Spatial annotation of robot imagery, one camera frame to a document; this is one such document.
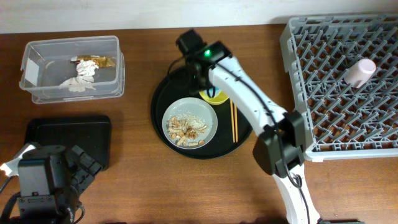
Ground yellow bowl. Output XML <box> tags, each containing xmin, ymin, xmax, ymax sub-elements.
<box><xmin>199</xmin><ymin>91</ymin><xmax>229</xmax><ymax>105</ymax></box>

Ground gold snack wrapper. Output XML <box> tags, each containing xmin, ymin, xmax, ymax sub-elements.
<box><xmin>70</xmin><ymin>55</ymin><xmax>116</xmax><ymax>67</ymax></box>

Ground grey tissue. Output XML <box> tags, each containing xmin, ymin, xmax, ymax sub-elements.
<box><xmin>76</xmin><ymin>60</ymin><xmax>99</xmax><ymax>77</ymax></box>

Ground white tissue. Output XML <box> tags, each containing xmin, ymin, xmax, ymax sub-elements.
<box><xmin>60</xmin><ymin>76</ymin><xmax>95</xmax><ymax>92</ymax></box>

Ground pink cup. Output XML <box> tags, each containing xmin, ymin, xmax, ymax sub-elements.
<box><xmin>344</xmin><ymin>58</ymin><xmax>377</xmax><ymax>88</ymax></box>

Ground light blue cup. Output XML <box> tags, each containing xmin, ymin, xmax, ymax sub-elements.
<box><xmin>204</xmin><ymin>87</ymin><xmax>221</xmax><ymax>98</ymax></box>

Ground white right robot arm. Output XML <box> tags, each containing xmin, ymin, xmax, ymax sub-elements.
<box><xmin>176</xmin><ymin>29</ymin><xmax>323</xmax><ymax>223</ymax></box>

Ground grey dishwasher rack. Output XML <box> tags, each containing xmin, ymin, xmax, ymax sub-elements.
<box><xmin>280</xmin><ymin>14</ymin><xmax>397</xmax><ymax>162</ymax></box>

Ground grey plate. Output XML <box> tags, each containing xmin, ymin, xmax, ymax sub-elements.
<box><xmin>161</xmin><ymin>97</ymin><xmax>218</xmax><ymax>150</ymax></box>

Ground food scraps on plate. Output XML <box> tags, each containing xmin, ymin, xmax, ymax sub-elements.
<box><xmin>166</xmin><ymin>113</ymin><xmax>208</xmax><ymax>147</ymax></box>

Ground black rectangular tray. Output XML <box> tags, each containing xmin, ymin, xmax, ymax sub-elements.
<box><xmin>24</xmin><ymin>115</ymin><xmax>111</xmax><ymax>170</ymax></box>

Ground clear plastic bin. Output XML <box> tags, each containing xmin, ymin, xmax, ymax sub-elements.
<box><xmin>19</xmin><ymin>35</ymin><xmax>125</xmax><ymax>104</ymax></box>

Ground white label on bin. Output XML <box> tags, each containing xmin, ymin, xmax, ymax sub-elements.
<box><xmin>25</xmin><ymin>59</ymin><xmax>39</xmax><ymax>86</ymax></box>

